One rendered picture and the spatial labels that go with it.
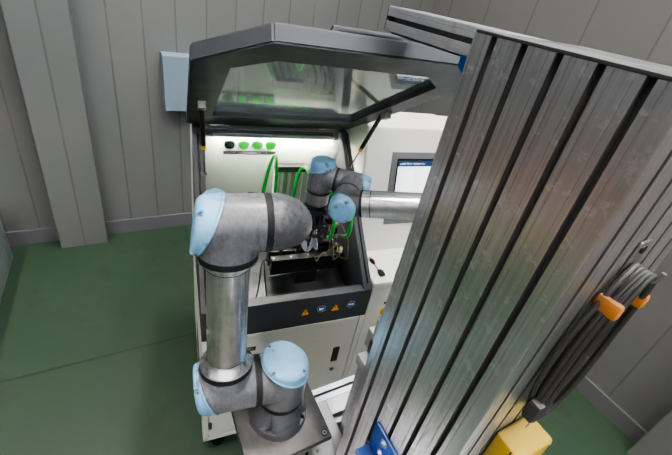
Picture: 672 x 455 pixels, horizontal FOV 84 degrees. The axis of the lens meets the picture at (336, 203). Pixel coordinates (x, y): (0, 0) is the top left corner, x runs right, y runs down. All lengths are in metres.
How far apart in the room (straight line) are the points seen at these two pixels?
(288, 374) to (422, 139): 1.21
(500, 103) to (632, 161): 0.16
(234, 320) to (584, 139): 0.67
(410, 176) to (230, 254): 1.22
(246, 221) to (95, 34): 2.41
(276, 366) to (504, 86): 0.75
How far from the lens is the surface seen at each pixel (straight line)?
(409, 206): 0.98
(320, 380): 2.06
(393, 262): 1.80
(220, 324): 0.83
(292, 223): 0.71
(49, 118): 3.02
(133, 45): 2.99
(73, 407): 2.53
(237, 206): 0.70
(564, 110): 0.47
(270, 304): 1.52
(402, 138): 1.73
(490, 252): 0.54
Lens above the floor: 2.05
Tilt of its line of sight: 30 degrees down
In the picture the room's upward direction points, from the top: 11 degrees clockwise
